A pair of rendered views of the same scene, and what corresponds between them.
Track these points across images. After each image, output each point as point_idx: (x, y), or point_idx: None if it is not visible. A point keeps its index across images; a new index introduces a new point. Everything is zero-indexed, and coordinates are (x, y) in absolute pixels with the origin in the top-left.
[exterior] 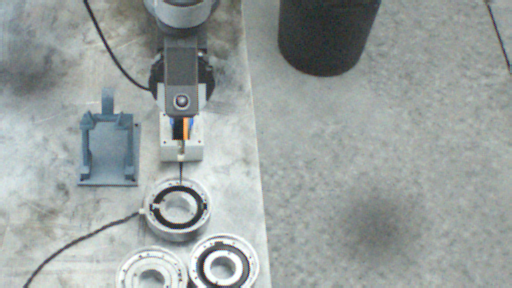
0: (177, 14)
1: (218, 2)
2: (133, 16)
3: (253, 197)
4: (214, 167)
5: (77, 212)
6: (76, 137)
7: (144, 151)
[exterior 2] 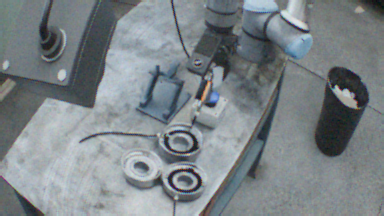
0: (211, 16)
1: (271, 59)
2: None
3: (230, 159)
4: (219, 135)
5: (127, 121)
6: None
7: (184, 109)
